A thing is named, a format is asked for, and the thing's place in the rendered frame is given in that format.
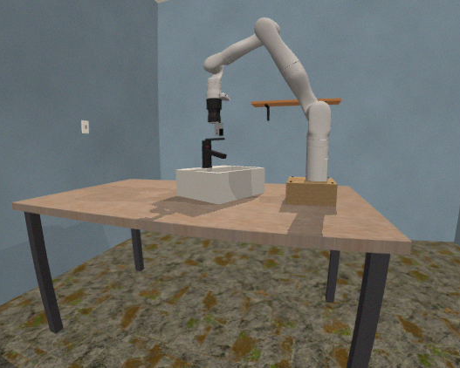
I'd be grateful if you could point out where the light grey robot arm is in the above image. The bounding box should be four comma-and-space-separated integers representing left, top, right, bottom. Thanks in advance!
203, 17, 331, 181

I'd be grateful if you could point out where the white rectangular sink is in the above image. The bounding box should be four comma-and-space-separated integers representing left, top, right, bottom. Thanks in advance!
175, 166, 264, 205

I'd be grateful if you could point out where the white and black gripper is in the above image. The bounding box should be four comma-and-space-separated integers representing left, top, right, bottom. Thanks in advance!
206, 88, 230, 136

